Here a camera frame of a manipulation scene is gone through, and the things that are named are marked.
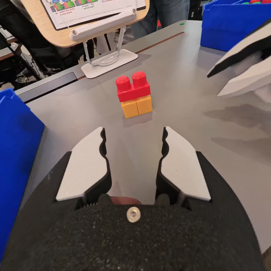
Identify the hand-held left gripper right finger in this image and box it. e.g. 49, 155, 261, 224
156, 126, 211, 202

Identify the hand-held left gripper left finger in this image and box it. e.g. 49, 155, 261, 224
56, 127, 112, 202

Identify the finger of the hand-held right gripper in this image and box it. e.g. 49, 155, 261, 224
207, 19, 271, 79
217, 55, 271, 104

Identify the blue plastic bin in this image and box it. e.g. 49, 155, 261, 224
200, 0, 271, 53
0, 88, 45, 259

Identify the yellow toy building block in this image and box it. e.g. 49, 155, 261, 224
121, 100, 139, 119
136, 95, 153, 115

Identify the red two-stud toy block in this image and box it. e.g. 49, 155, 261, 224
116, 71, 151, 102

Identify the black flat panel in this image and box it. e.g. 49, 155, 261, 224
15, 71, 79, 103

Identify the wooden display board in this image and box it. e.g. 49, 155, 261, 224
21, 0, 150, 48

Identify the printed instruction sheet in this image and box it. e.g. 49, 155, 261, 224
40, 0, 146, 30

